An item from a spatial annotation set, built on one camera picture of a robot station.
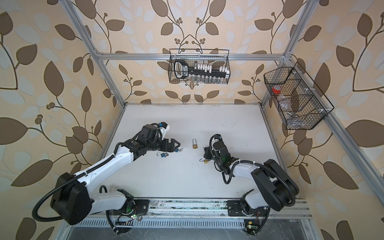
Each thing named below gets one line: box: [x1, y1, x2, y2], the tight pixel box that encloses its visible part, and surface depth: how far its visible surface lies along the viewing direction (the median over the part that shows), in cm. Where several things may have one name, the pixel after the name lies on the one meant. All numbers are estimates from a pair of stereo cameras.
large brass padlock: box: [192, 138, 198, 149], surface depth 98 cm
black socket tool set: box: [174, 59, 230, 79], surface depth 84 cm
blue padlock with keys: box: [156, 151, 169, 158], surface depth 95 cm
